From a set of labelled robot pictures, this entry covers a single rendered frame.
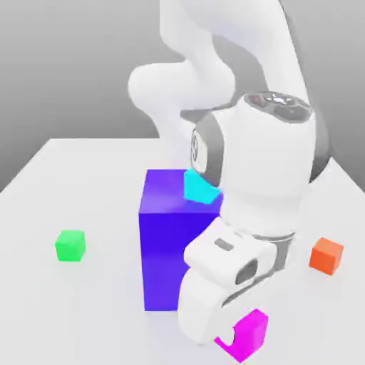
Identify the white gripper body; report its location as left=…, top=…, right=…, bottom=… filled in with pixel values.
left=177, top=269, right=275, bottom=346

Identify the small magenta cube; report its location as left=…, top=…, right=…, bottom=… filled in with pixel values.
left=213, top=308, right=269, bottom=364

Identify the small cyan cube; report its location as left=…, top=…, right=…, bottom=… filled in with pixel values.
left=183, top=168, right=222, bottom=205

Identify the small orange cube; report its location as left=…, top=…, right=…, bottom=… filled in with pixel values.
left=308, top=237, right=344, bottom=277

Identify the small green cube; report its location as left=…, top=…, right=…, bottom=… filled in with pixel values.
left=54, top=230, right=86, bottom=262

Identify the large blue box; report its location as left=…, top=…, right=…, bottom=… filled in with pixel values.
left=138, top=169, right=224, bottom=312

